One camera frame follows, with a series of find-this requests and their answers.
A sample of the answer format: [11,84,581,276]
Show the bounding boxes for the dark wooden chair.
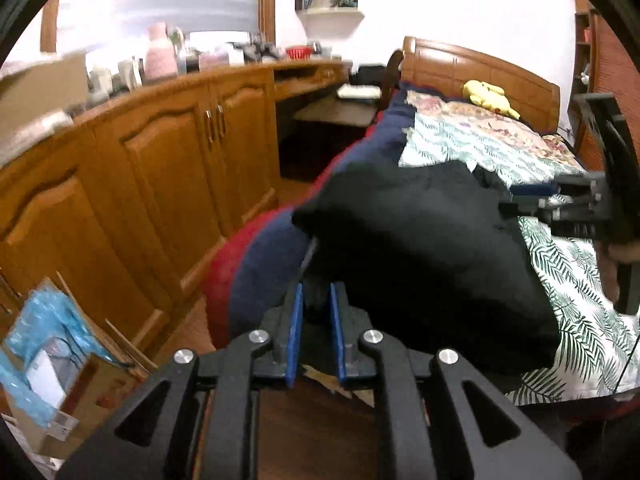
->
[336,48,407,114]

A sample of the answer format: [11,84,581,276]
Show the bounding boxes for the navy blue blanket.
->
[203,81,417,349]

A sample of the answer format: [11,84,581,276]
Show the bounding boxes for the red bowl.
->
[285,46,314,61]

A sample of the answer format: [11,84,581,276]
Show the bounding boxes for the cardboard box with blue bag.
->
[1,278,149,460]

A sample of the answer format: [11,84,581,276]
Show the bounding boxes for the black double-breasted coat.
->
[303,161,561,384]

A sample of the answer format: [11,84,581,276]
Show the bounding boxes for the leaf-print white bedsheet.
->
[398,112,640,406]

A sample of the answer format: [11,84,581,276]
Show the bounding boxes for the pink vase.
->
[143,22,178,80]

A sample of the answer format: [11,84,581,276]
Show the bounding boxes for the wooden headboard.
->
[401,36,560,132]

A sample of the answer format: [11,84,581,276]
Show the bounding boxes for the person's right hand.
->
[594,240,640,304]

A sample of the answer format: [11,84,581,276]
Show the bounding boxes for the black gripper tools on desk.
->
[241,41,286,63]

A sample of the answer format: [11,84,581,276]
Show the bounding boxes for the long wooden cabinet desk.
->
[1,60,350,356]

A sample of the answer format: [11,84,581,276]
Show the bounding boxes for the floral quilt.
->
[398,90,584,184]

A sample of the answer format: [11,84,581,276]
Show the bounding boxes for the yellow plush toy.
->
[462,79,521,120]

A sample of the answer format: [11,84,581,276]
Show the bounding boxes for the louvered wooden wardrobe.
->
[572,0,639,153]

